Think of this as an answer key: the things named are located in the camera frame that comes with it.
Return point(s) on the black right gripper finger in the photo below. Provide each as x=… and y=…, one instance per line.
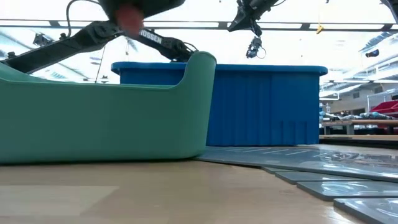
x=256, y=28
x=241, y=21

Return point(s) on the large blue plastic bin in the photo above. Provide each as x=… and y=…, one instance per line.
x=264, y=105

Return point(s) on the teal plastic basket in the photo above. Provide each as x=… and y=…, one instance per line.
x=93, y=124

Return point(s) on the short grey slotted divider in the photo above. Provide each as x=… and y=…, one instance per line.
x=342, y=189

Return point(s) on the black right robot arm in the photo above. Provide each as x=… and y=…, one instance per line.
x=392, y=6

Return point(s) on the yellow hanging plug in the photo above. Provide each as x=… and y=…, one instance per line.
x=319, y=30

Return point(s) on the background storage shelf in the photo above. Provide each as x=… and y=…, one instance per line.
x=323, y=112

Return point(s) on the black ceiling spotlight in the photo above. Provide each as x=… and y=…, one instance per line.
x=372, y=53
x=42, y=40

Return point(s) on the background work table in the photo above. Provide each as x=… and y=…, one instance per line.
x=357, y=123

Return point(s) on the red plastic tray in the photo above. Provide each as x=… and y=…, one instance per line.
x=387, y=109

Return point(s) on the black ceiling camera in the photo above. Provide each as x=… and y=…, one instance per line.
x=253, y=48

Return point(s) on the black ceiling light rail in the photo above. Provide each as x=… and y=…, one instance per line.
x=202, y=25

